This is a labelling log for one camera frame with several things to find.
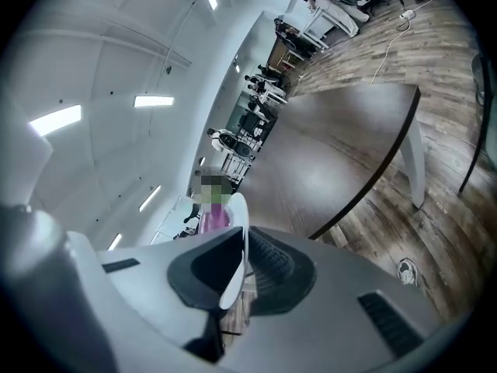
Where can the white plate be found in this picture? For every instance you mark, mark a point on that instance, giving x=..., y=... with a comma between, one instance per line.
x=241, y=218

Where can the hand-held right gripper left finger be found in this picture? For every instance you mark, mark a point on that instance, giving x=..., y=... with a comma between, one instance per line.
x=198, y=270

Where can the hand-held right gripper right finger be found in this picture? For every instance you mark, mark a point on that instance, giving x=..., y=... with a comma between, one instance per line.
x=279, y=274

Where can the grey sneaker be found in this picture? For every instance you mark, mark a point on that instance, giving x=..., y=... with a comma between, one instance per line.
x=407, y=272

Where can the purple eggplant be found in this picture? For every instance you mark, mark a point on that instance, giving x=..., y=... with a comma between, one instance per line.
x=215, y=220

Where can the white side table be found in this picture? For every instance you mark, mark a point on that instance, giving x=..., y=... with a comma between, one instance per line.
x=315, y=25

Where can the white power strip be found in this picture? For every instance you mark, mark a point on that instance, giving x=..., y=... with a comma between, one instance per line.
x=407, y=14

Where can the dark wooden table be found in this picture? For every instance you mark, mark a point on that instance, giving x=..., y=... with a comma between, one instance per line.
x=330, y=142

